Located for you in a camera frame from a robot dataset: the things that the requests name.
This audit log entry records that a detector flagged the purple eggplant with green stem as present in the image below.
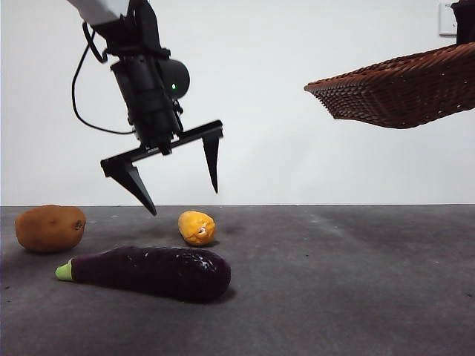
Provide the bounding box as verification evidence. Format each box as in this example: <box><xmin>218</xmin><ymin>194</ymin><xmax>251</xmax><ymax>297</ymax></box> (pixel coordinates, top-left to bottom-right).
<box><xmin>55</xmin><ymin>245</ymin><xmax>232</xmax><ymax>304</ymax></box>

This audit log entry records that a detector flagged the brown woven wicker basket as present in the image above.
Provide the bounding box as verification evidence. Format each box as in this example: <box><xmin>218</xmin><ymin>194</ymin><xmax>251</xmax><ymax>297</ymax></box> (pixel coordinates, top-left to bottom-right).
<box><xmin>303</xmin><ymin>42</ymin><xmax>475</xmax><ymax>130</ymax></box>

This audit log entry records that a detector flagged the brown potato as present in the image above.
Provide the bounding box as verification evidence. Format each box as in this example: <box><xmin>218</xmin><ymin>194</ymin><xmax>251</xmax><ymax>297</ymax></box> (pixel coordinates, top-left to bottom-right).
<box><xmin>14</xmin><ymin>204</ymin><xmax>87</xmax><ymax>254</ymax></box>

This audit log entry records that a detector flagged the white wall socket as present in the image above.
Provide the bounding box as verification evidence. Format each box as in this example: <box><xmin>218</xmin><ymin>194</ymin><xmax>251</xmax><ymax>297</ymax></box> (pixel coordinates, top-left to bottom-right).
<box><xmin>439</xmin><ymin>2</ymin><xmax>459</xmax><ymax>37</ymax></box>

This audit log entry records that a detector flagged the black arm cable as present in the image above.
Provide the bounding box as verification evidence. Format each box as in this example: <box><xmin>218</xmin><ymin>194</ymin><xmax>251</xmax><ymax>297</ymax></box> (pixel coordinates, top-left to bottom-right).
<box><xmin>70</xmin><ymin>22</ymin><xmax>137</xmax><ymax>135</ymax></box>

